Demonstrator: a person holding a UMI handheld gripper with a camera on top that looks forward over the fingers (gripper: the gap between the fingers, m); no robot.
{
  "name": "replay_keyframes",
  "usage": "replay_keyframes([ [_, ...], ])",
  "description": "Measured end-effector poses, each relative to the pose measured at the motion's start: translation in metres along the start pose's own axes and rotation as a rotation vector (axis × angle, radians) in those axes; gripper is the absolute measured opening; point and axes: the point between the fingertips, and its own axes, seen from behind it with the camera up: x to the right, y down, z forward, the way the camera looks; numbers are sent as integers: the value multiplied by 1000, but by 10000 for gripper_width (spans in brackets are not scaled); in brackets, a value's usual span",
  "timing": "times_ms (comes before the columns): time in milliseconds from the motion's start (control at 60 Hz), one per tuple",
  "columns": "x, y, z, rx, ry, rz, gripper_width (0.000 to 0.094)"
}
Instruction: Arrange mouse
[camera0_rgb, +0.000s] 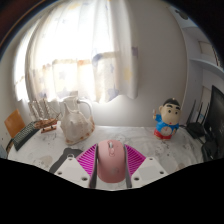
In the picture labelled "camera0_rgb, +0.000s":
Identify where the dark keyboard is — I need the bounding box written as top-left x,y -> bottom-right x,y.
12,120 -> 40,152

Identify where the white printed desk mat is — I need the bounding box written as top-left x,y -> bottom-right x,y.
7,124 -> 206,192

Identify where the white star-print curtain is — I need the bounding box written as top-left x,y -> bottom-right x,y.
24,0 -> 139,104

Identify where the black computer monitor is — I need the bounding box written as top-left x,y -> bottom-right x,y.
203,84 -> 224,161

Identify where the white wall shelf unit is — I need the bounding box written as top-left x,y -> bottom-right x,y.
173,6 -> 224,81

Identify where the black desk device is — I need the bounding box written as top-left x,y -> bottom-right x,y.
200,139 -> 218,163

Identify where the orange chair back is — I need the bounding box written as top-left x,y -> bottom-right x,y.
3,109 -> 26,139

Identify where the black router with antennas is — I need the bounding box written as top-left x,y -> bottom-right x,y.
184,99 -> 211,139

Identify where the pink computer mouse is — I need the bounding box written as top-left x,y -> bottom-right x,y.
96,139 -> 128,184

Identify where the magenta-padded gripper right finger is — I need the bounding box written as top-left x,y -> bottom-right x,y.
123,143 -> 169,190

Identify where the grey cat-shaped mouse pad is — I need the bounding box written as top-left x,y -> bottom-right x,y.
49,147 -> 84,174

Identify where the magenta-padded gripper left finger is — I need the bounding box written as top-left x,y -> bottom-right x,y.
53,143 -> 100,190

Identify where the cartoon boy figure clock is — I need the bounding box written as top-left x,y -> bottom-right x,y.
152,97 -> 183,141

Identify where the wooden model sailing ship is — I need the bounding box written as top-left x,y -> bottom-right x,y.
28,99 -> 63,134

